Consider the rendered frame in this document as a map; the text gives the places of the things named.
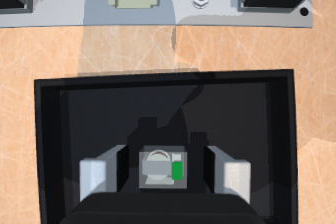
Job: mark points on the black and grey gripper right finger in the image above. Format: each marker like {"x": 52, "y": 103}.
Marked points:
{"x": 223, "y": 174}

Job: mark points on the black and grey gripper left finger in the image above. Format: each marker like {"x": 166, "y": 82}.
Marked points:
{"x": 106, "y": 173}

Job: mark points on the black parts tray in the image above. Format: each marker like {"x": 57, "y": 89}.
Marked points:
{"x": 248, "y": 114}

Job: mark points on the grey relay panel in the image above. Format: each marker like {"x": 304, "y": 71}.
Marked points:
{"x": 62, "y": 13}

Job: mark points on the grey relay with green button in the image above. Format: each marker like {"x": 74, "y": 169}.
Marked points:
{"x": 163, "y": 166}

